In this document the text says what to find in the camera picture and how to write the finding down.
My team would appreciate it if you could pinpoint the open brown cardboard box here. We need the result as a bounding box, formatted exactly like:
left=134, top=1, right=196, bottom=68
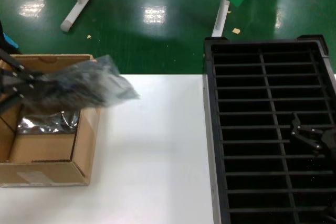
left=0, top=54, right=102, bottom=188

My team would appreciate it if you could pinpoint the blue shoe cover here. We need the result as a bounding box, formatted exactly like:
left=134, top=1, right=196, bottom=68
left=2, top=31, right=23, bottom=51

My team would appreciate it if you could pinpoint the translucent grey antistatic bag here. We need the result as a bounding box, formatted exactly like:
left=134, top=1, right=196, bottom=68
left=25, top=55, right=142, bottom=114

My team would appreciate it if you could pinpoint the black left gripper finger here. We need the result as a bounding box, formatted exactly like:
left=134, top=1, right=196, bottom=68
left=0, top=47, right=44, bottom=82
left=0, top=82, right=44, bottom=114

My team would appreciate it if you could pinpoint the silver antistatic bag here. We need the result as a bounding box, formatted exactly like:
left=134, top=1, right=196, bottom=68
left=17, top=111, right=81, bottom=135

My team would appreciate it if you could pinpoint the black slotted plastic container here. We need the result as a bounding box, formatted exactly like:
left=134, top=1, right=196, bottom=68
left=203, top=34, right=336, bottom=224

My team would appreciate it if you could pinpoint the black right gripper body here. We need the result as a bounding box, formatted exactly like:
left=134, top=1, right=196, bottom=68
left=320, top=129, right=336, bottom=154

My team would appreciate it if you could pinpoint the person in dark trousers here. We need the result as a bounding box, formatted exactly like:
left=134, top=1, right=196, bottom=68
left=0, top=19, right=23, bottom=55

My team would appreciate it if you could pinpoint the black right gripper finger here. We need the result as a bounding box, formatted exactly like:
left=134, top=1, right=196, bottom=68
left=290, top=113, right=326, bottom=154

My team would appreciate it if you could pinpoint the white metal table leg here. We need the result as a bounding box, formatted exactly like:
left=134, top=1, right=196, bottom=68
left=211, top=0, right=233, bottom=37
left=59, top=0, right=102, bottom=33

